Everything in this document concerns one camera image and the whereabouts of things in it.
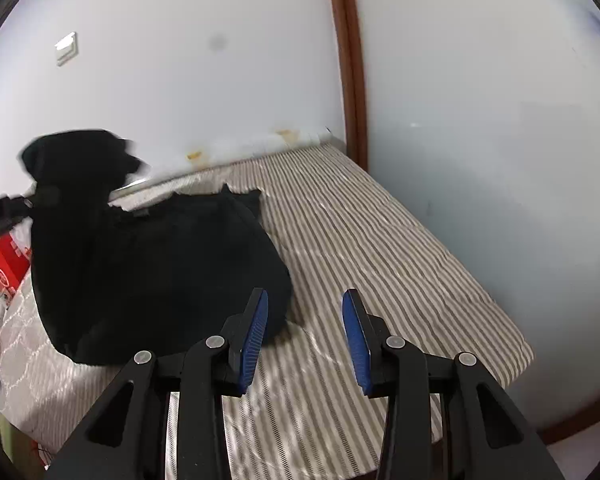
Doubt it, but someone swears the brown door frame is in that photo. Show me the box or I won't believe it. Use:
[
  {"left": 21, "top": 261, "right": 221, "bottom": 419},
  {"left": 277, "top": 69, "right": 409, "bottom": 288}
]
[{"left": 325, "top": 0, "right": 370, "bottom": 172}]

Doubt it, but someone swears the black garment with white print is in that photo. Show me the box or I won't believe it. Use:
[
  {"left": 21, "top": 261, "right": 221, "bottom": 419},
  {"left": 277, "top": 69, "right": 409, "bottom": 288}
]
[{"left": 19, "top": 130, "right": 295, "bottom": 367}]

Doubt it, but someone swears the white wall switch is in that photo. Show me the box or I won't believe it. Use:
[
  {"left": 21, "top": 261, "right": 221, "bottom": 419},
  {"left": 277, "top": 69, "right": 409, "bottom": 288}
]
[{"left": 55, "top": 32, "right": 80, "bottom": 66}]

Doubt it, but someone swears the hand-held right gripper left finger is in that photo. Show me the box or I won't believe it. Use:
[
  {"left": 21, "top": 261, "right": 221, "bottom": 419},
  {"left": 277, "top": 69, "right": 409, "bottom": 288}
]
[{"left": 45, "top": 287, "right": 270, "bottom": 480}]

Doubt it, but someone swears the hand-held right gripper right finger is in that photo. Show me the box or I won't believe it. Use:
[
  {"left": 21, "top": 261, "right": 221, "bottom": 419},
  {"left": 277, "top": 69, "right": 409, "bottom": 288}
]
[{"left": 341, "top": 288, "right": 563, "bottom": 480}]

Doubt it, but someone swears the striped quilted bed sheet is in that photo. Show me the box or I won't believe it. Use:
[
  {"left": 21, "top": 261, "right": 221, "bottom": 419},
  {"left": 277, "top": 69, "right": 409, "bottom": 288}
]
[{"left": 0, "top": 142, "right": 535, "bottom": 480}]

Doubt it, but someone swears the red paper bag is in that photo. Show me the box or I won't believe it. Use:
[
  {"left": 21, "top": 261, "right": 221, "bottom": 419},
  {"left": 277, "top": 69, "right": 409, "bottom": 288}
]
[{"left": 0, "top": 232, "right": 34, "bottom": 297}]

